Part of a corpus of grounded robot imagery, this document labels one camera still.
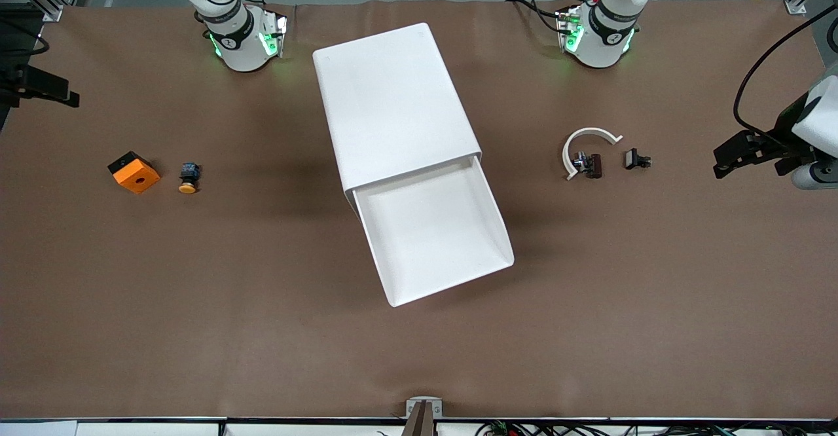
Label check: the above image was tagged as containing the orange button enclosure box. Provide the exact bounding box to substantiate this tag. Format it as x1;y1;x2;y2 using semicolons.
107;151;161;194

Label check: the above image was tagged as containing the white curved pipe clamp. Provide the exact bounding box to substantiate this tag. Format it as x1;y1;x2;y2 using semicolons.
562;127;624;181

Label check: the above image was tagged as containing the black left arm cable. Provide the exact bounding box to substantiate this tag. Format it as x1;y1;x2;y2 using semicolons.
733;1;838;137

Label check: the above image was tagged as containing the black cable bundle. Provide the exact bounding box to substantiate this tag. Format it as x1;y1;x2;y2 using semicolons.
376;420;838;436

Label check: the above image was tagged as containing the black base power cable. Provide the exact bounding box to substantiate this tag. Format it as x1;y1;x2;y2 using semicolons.
505;0;564;34

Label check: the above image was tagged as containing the white drawer cabinet housing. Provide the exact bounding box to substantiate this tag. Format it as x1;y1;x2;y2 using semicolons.
312;22;483;219

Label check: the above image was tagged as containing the yellow mushroom push button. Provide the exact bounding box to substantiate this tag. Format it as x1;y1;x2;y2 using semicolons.
178;161;202;194

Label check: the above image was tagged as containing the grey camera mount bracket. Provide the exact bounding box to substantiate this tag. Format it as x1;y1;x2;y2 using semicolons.
405;397;444;436

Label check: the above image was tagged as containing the brown table mat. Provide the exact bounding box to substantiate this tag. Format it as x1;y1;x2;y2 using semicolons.
0;0;838;420

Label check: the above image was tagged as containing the brown-handled chrome valve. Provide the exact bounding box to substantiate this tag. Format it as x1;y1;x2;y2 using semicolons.
573;152;603;179

